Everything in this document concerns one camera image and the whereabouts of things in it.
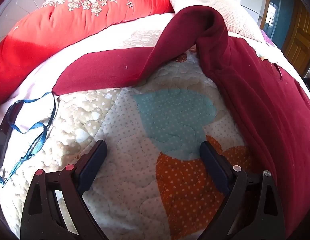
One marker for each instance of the round white headboard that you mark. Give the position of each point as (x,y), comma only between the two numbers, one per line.
(17,7)

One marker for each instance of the black phone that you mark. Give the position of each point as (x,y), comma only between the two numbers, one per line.
(1,150)

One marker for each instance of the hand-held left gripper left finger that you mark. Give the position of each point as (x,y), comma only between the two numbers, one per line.
(91,170)

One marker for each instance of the teal door panel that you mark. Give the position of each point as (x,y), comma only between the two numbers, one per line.
(278,17)

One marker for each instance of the pink ribbed pillow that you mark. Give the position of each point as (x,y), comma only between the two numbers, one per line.
(220,2)

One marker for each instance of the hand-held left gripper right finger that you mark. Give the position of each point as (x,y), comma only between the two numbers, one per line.
(215,165)

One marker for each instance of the wooden door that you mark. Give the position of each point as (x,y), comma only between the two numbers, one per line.
(300,37)

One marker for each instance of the red embroidered comforter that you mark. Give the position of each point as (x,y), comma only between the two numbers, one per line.
(57,30)

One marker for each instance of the maroon fleece garment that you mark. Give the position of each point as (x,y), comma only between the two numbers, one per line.
(245,85)

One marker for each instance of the patchwork quilted bedspread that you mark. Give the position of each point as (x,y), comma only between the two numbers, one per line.
(145,180)

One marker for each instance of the blue ribbon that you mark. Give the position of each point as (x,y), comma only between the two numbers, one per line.
(41,141)

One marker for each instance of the purple plush cushion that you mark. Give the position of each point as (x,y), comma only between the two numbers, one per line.
(268,38)

